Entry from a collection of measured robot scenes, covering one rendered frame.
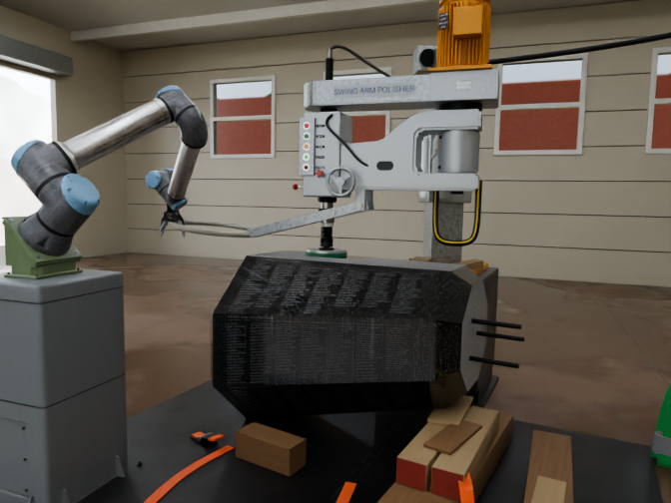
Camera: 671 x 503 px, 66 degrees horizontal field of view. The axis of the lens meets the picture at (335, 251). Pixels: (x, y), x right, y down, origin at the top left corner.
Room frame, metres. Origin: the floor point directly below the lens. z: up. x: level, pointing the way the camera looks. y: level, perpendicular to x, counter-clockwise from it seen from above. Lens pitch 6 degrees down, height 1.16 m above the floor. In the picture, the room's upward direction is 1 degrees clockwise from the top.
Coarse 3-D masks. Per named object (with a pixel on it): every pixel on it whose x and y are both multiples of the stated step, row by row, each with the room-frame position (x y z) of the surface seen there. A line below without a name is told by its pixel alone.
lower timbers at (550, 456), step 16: (512, 416) 2.39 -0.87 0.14; (544, 432) 2.26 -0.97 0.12; (496, 448) 2.12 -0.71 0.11; (544, 448) 2.11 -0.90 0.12; (560, 448) 2.11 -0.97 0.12; (496, 464) 2.14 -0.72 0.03; (528, 464) 1.97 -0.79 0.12; (544, 464) 1.97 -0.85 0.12; (560, 464) 1.97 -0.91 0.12; (480, 480) 1.91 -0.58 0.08; (528, 480) 1.85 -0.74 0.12; (560, 480) 1.85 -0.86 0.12; (384, 496) 1.70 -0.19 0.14; (400, 496) 1.70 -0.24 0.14; (416, 496) 1.70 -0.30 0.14; (432, 496) 1.70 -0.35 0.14; (528, 496) 1.74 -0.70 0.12
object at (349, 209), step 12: (348, 204) 2.61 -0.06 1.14; (360, 204) 2.56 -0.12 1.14; (372, 204) 2.69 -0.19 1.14; (300, 216) 2.69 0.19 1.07; (312, 216) 2.67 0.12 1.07; (324, 216) 2.65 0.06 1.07; (336, 216) 2.63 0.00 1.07; (252, 228) 2.78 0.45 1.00; (264, 228) 2.76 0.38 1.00; (276, 228) 2.73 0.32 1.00; (288, 228) 2.71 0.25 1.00
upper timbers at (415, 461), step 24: (480, 408) 2.23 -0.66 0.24; (432, 432) 1.98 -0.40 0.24; (480, 432) 1.99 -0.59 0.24; (408, 456) 1.78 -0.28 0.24; (432, 456) 1.79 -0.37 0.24; (456, 456) 1.79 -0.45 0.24; (480, 456) 1.90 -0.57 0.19; (408, 480) 1.76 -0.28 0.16; (432, 480) 1.72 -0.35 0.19; (456, 480) 1.68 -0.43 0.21
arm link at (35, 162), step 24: (168, 96) 2.23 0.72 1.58; (120, 120) 2.10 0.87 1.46; (144, 120) 2.15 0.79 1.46; (168, 120) 2.23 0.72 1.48; (48, 144) 1.95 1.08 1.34; (72, 144) 1.99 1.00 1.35; (96, 144) 2.03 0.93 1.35; (120, 144) 2.10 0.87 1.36; (24, 168) 1.88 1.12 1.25; (48, 168) 1.89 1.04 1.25; (72, 168) 1.96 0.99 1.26
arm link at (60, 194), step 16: (64, 176) 1.90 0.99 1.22; (48, 192) 1.86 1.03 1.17; (64, 192) 1.84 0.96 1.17; (80, 192) 1.88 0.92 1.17; (96, 192) 1.95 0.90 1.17; (48, 208) 1.86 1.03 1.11; (64, 208) 1.85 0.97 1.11; (80, 208) 1.87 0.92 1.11; (48, 224) 1.87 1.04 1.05; (64, 224) 1.88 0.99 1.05; (80, 224) 1.92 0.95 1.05
